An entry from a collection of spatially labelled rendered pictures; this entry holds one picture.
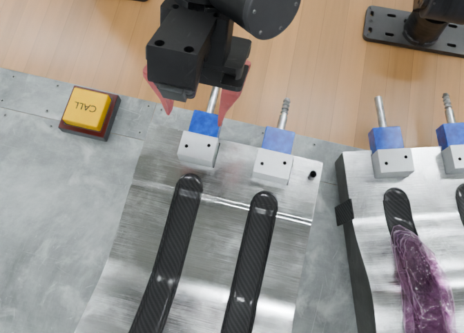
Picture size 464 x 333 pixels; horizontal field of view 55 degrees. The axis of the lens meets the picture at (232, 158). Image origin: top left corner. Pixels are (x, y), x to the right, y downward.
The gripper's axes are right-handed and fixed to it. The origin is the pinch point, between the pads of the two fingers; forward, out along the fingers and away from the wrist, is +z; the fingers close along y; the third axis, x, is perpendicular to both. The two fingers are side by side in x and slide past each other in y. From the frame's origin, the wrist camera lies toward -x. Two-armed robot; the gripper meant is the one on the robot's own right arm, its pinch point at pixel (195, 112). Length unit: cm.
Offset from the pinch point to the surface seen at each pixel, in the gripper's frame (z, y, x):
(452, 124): 5.7, 36.1, 18.0
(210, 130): 8.0, 0.9, 6.9
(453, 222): 14.0, 38.0, 5.7
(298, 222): 14.4, 15.9, -0.8
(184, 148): 8.9, -1.7, 2.8
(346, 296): 25.7, 26.0, -3.0
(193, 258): 18.7, 3.0, -7.6
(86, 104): 12.9, -20.8, 12.0
